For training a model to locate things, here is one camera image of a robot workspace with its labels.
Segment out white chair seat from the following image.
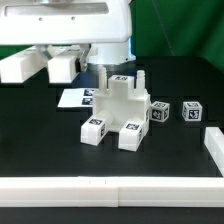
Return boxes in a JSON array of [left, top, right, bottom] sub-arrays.
[[93, 67, 151, 134]]

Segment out white fence rail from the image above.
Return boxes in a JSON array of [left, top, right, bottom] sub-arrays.
[[0, 177, 224, 207], [204, 127, 224, 177]]

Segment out white right fence rail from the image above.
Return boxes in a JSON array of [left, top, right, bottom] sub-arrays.
[[204, 127, 224, 177]]

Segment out white chair back frame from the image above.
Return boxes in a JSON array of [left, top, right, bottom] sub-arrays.
[[0, 45, 85, 83]]

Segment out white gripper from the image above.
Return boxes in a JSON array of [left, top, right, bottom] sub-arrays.
[[0, 0, 132, 72]]

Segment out white marker base plate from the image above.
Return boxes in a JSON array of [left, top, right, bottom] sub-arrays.
[[58, 88, 97, 108]]

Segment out white front fence rail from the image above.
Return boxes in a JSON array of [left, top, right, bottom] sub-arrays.
[[0, 177, 224, 207]]

